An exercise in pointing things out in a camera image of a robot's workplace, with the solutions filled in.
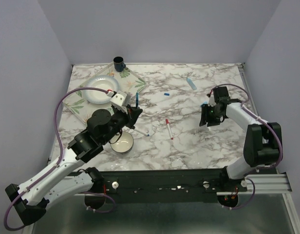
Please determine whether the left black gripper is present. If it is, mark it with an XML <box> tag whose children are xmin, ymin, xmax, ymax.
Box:
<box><xmin>101</xmin><ymin>104</ymin><xmax>143</xmax><ymax>144</ymax></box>

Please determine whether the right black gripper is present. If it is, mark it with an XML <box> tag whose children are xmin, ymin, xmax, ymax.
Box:
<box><xmin>199</xmin><ymin>103</ymin><xmax>223</xmax><ymax>127</ymax></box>

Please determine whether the blue gel pen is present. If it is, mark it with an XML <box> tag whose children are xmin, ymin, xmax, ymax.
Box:
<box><xmin>135</xmin><ymin>92</ymin><xmax>139</xmax><ymax>109</ymax></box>

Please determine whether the white marker blue tip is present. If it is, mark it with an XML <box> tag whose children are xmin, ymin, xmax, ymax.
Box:
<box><xmin>134</xmin><ymin>129</ymin><xmax>150</xmax><ymax>137</ymax></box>

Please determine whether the white marker red tip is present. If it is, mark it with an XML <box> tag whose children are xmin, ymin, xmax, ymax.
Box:
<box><xmin>165</xmin><ymin>118</ymin><xmax>174</xmax><ymax>140</ymax></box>

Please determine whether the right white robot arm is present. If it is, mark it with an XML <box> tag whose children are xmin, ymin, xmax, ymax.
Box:
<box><xmin>199</xmin><ymin>84</ymin><xmax>283</xmax><ymax>191</ymax></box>

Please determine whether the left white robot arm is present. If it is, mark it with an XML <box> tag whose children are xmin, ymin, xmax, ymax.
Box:
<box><xmin>5</xmin><ymin>105</ymin><xmax>143</xmax><ymax>226</ymax></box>

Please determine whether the white dark-rimmed bowl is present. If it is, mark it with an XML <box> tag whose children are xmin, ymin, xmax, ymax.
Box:
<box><xmin>110</xmin><ymin>132</ymin><xmax>134</xmax><ymax>154</ymax></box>

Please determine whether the white blue-rimmed plate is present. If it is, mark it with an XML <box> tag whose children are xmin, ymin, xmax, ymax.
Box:
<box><xmin>83</xmin><ymin>75</ymin><xmax>120</xmax><ymax>105</ymax></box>

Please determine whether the light blue marker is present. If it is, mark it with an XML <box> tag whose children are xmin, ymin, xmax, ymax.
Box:
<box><xmin>186</xmin><ymin>78</ymin><xmax>197</xmax><ymax>90</ymax></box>

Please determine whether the dark blue mug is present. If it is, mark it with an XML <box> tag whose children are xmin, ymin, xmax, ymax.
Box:
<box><xmin>113</xmin><ymin>57</ymin><xmax>126</xmax><ymax>73</ymax></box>

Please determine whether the floral serving tray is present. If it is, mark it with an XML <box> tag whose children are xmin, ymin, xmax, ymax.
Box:
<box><xmin>63</xmin><ymin>62</ymin><xmax>147</xmax><ymax>123</ymax></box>

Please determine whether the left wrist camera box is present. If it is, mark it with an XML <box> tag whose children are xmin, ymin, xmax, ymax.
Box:
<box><xmin>111</xmin><ymin>91</ymin><xmax>131</xmax><ymax>107</ymax></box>

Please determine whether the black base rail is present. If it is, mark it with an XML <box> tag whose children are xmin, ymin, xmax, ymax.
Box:
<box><xmin>67</xmin><ymin>167</ymin><xmax>265</xmax><ymax>204</ymax></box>

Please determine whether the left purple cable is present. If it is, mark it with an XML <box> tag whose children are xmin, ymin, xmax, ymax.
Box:
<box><xmin>3</xmin><ymin>87</ymin><xmax>116</xmax><ymax>232</ymax></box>

